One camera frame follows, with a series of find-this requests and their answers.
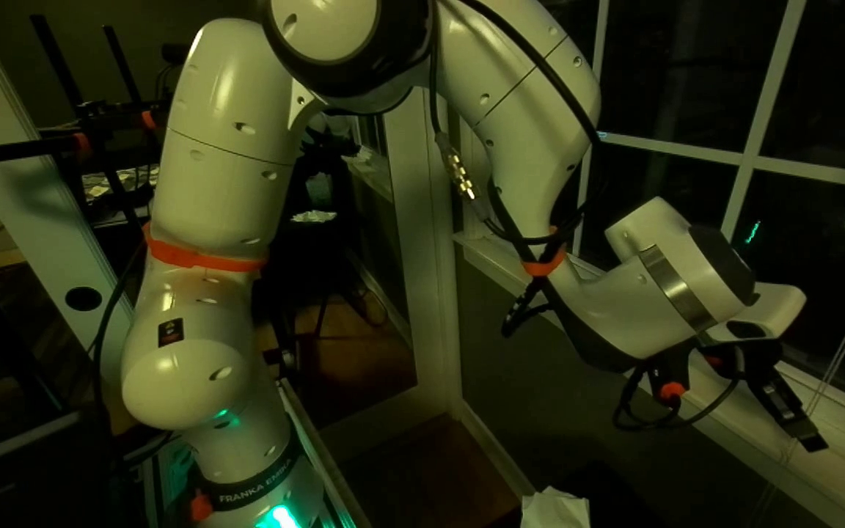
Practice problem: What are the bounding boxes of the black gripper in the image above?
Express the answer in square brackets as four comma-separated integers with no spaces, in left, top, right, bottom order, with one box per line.
[706,335,833,454]

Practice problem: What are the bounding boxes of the large white framed window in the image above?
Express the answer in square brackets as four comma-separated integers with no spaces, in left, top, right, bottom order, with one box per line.
[453,0,845,528]

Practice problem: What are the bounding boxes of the small window with blinds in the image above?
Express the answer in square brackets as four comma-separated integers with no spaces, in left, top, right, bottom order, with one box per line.
[344,114,394,203]

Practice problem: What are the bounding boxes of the white crumpled tissue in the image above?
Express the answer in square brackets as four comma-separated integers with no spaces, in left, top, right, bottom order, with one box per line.
[519,484,592,528]

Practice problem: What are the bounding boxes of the black chair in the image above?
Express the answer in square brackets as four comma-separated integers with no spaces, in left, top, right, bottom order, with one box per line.
[263,136,388,375]

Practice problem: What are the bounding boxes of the small white cloth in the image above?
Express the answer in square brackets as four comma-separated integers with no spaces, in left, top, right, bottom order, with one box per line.
[287,206,344,230]

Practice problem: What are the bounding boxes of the black horizontal stand bar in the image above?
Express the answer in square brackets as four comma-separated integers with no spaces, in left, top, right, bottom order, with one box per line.
[0,121,155,173]

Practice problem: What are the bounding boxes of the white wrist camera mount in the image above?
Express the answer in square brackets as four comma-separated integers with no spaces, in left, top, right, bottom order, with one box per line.
[723,283,811,346]

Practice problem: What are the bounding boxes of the orange gripper cable connector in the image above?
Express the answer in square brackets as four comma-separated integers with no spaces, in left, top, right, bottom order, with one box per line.
[658,375,689,407]

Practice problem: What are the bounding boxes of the small orange arm strap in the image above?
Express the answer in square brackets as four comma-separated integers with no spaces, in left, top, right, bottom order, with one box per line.
[519,245,570,283]

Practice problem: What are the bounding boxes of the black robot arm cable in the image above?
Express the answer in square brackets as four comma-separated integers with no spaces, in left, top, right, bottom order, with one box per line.
[426,0,743,435]

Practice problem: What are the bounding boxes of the metal robot mount table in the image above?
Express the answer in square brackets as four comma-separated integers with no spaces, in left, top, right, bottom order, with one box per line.
[274,378,375,528]

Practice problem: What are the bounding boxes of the wide orange arm strap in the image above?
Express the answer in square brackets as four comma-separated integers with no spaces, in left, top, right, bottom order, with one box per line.
[142,225,269,278]

